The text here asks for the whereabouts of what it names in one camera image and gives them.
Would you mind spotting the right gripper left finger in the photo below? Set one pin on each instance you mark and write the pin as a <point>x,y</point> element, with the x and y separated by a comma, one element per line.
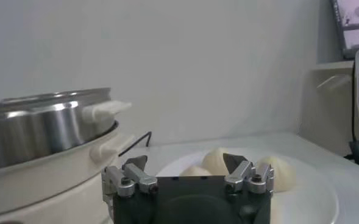
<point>136,176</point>

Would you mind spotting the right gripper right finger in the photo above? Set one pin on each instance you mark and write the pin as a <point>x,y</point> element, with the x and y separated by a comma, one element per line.
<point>243,173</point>

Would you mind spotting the white steamed baozi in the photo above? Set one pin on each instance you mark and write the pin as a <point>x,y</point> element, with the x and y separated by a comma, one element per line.
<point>214,164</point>
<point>281,179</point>
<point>194,172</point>

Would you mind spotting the white round plate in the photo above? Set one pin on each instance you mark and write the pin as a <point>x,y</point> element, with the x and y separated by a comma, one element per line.
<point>307,201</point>

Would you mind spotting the white electric cooker base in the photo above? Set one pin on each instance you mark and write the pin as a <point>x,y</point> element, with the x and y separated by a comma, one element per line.
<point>45,188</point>

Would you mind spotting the white side table with laptop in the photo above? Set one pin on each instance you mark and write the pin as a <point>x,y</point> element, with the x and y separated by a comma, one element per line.
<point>334,64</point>

